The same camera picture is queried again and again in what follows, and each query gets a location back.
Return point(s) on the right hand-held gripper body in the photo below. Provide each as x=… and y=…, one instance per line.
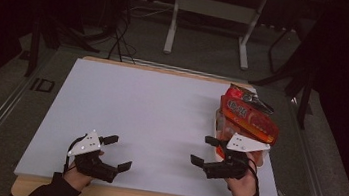
x=244, y=143

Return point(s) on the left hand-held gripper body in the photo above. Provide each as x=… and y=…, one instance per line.
x=87, y=144

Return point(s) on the orange snack packet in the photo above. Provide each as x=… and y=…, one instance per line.
x=250, y=120

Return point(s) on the white compartment container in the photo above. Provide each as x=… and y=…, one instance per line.
x=262, y=158

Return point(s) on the red and black sauce packet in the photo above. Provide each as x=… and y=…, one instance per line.
x=256, y=101

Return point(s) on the person's left hand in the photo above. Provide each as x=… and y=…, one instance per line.
x=77, y=178

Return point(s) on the person's right hand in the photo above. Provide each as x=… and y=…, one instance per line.
x=243, y=190

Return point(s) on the white table mat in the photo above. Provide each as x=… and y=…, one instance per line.
x=161, y=109

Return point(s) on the black chair legs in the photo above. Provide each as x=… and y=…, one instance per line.
x=300, y=81

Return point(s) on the black metal stand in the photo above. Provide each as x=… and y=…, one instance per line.
x=34, y=50

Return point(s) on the white metal desk frame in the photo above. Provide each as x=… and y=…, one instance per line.
x=171, y=27

